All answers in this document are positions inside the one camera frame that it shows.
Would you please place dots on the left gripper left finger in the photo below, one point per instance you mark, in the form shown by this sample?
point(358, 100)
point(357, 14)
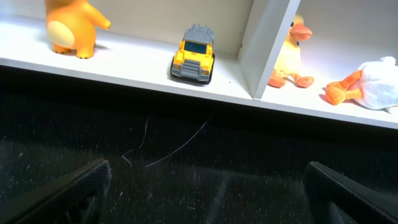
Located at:
point(62, 199)

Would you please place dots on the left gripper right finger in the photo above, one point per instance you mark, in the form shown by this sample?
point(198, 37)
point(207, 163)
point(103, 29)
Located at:
point(348, 199)

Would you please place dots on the yellow rubber duck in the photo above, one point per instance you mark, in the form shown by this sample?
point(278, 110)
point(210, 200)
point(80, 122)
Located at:
point(74, 25)

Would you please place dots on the grey and yellow toy truck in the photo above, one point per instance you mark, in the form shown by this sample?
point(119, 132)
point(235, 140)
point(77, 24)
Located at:
point(194, 59)

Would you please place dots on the white plush duck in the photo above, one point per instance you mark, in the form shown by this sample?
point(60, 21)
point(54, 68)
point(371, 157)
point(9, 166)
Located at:
point(376, 84)

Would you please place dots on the white shelf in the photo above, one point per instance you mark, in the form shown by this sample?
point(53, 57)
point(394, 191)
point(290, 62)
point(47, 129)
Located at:
point(130, 62)

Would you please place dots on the yellow plush duck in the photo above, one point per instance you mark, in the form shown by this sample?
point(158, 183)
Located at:
point(289, 56)

